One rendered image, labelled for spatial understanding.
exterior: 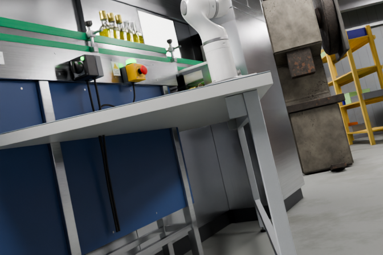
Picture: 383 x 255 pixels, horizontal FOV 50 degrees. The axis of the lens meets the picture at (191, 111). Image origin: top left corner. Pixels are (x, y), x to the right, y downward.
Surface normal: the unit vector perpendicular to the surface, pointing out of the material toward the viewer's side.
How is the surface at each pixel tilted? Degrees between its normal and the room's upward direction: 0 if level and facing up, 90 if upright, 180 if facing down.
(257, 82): 90
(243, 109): 90
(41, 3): 90
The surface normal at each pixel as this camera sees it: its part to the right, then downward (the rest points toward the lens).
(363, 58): -0.09, -0.07
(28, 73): 0.84, -0.23
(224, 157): -0.49, 0.04
